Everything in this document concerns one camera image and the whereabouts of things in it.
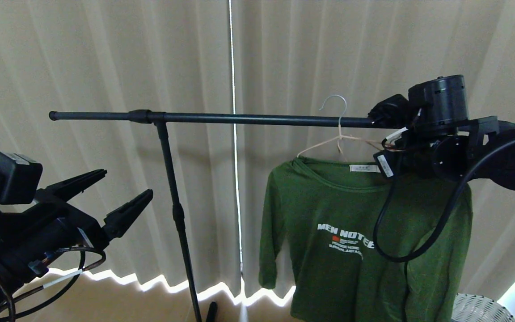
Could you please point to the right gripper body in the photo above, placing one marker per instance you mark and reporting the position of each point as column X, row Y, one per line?
column 423, row 161

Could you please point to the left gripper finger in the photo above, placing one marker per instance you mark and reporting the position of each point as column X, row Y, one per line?
column 125, row 214
column 78, row 184

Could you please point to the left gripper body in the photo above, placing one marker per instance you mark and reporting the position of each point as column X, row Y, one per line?
column 47, row 237

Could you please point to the pink clothes hanger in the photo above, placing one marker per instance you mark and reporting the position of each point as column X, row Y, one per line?
column 339, row 127

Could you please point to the green long-sleeved shirt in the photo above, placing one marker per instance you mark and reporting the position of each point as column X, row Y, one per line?
column 351, row 277

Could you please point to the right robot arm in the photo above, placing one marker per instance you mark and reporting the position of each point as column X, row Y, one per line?
column 438, row 98

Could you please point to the white laundry basket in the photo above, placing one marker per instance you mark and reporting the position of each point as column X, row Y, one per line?
column 476, row 308

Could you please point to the black clothes rack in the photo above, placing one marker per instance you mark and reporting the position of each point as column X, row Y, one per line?
column 262, row 119

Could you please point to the beige curtain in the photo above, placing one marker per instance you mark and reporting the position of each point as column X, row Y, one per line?
column 83, row 53

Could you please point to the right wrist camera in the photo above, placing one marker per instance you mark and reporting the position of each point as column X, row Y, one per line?
column 389, row 112

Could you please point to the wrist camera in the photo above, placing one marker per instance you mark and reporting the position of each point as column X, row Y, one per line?
column 11, row 179
column 389, row 112

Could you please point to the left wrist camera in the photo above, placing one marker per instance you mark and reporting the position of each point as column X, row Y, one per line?
column 11, row 179

